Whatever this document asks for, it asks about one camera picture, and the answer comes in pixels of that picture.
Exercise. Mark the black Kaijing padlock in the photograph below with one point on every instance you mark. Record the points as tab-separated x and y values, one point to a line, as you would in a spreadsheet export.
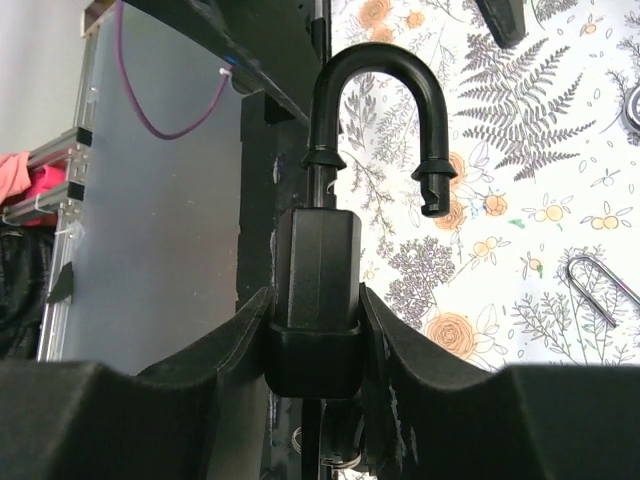
314	340

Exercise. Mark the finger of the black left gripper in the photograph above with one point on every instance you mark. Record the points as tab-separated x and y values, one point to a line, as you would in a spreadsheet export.
505	20
272	45

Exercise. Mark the aluminium frame rail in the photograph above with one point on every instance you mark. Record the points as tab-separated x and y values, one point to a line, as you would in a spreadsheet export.
62	164

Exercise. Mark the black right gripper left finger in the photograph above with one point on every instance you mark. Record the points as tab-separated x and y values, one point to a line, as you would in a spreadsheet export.
198	414

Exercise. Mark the black-headed key bunch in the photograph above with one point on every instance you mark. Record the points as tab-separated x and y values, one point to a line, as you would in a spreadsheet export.
331	438

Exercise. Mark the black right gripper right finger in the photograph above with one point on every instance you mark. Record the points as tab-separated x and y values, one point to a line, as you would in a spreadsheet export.
430	415

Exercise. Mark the floral patterned table mat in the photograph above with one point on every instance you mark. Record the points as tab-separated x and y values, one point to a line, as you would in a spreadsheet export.
544	138

